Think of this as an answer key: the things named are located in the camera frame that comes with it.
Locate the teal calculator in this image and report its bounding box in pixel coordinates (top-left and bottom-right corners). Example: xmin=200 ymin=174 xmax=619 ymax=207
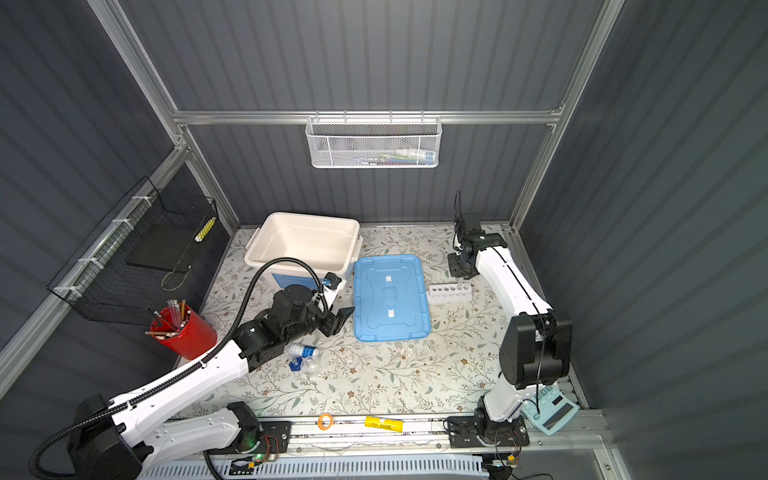
xmin=521 ymin=383 xmax=580 ymax=436

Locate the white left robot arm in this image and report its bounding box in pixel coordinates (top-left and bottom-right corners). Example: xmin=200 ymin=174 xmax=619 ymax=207
xmin=28 ymin=257 xmax=354 ymax=479

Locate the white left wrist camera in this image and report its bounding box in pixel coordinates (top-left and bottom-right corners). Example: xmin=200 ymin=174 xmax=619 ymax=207
xmin=322 ymin=272 xmax=346 ymax=306

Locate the yellow label tag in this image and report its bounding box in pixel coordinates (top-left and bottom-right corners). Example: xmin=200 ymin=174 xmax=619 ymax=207
xmin=364 ymin=416 xmax=404 ymax=433

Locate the orange rubber band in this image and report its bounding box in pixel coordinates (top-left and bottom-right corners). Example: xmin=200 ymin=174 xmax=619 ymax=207
xmin=317 ymin=413 xmax=334 ymax=431

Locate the blue plastic bin lid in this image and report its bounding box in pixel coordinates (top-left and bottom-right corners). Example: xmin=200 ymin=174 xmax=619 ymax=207
xmin=353 ymin=254 xmax=432 ymax=343

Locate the blue cap clear bottle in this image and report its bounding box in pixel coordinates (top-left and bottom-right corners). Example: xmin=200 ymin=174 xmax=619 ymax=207
xmin=284 ymin=343 xmax=320 ymax=372

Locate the white wire wall basket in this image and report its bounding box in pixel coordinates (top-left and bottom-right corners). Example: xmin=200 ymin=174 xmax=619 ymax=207
xmin=305 ymin=118 xmax=443 ymax=169

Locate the black wire wall basket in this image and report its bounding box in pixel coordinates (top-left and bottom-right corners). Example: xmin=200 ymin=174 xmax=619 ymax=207
xmin=48 ymin=169 xmax=230 ymax=326

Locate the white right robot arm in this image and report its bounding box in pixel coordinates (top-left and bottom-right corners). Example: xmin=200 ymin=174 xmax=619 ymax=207
xmin=448 ymin=212 xmax=579 ymax=446

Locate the white test tube rack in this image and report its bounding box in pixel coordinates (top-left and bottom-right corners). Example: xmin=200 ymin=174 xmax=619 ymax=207
xmin=427 ymin=281 xmax=473 ymax=305

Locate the red pencil cup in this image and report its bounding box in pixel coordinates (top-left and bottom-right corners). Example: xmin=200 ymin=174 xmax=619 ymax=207
xmin=147 ymin=299 xmax=218 ymax=360

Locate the white plastic storage bin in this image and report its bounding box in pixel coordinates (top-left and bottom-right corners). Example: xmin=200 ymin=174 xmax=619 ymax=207
xmin=244 ymin=212 xmax=362 ymax=281

